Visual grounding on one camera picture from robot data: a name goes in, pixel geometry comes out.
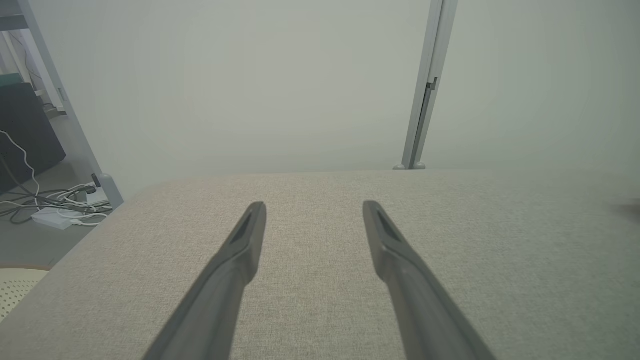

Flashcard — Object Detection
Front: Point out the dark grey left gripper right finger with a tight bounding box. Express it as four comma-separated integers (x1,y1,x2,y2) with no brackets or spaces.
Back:
362,200,496,360

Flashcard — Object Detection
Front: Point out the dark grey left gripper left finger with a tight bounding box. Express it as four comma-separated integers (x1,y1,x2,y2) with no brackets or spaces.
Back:
142,201,267,360

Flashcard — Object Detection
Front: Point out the cream perforated laundry basket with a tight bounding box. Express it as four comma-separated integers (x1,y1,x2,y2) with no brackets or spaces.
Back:
0,265,51,323

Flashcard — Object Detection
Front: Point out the white power strip with cables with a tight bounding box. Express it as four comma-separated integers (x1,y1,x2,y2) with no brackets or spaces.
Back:
0,130,113,228

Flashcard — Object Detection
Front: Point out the grey metal partition post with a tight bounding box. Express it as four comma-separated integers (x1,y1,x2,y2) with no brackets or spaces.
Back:
393,0,459,171

